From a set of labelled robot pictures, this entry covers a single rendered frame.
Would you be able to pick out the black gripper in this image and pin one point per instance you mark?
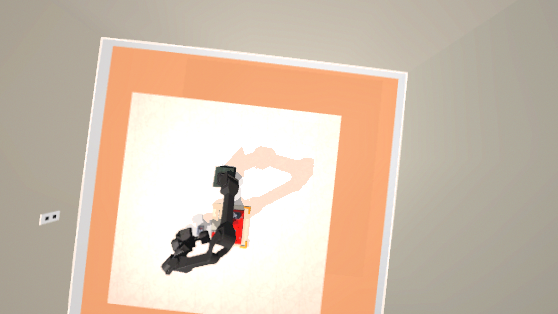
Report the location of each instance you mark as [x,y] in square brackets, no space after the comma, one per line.
[203,238]

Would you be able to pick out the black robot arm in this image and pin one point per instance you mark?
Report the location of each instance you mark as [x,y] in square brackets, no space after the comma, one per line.
[225,235]

